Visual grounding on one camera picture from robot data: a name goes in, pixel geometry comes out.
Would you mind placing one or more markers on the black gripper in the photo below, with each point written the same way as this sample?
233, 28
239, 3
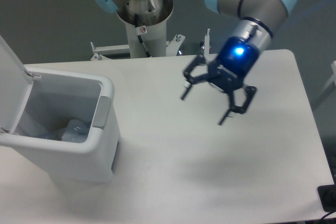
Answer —
233, 64

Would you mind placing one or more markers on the clear plastic water bottle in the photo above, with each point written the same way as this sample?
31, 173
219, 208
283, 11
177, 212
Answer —
75, 132

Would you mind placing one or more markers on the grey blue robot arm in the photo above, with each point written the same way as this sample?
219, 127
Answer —
259, 20

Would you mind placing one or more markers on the white trash can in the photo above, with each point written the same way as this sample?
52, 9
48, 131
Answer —
62, 121

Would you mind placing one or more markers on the white trash can lid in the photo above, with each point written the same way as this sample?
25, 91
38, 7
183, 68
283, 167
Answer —
16, 86

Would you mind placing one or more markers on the white furniture leg at right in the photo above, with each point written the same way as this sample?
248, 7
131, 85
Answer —
326, 90

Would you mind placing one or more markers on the black device at table edge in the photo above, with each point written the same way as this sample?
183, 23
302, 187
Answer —
327, 197

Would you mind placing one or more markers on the white metal base frame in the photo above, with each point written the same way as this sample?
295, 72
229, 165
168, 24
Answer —
172, 48

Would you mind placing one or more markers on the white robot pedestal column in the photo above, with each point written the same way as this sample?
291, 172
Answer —
145, 22

